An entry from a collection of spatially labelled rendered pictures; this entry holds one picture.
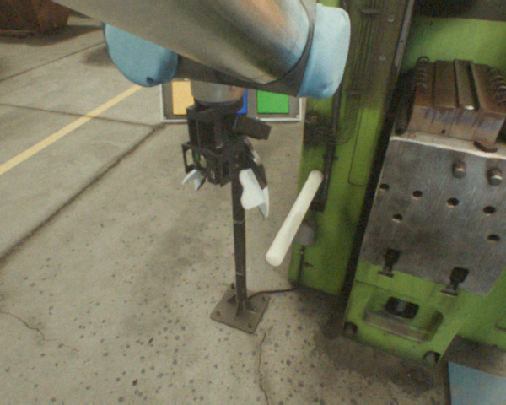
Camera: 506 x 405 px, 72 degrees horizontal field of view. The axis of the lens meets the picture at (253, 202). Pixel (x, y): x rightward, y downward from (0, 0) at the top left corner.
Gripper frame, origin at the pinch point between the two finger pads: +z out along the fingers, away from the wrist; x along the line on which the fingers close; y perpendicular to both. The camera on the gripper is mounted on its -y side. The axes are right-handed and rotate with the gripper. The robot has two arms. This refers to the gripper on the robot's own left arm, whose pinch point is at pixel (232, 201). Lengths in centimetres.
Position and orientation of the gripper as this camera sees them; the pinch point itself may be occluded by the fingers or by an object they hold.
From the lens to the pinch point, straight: 62.7
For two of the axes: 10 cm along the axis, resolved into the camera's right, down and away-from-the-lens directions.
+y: -5.3, 5.2, -6.7
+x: 8.5, 3.3, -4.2
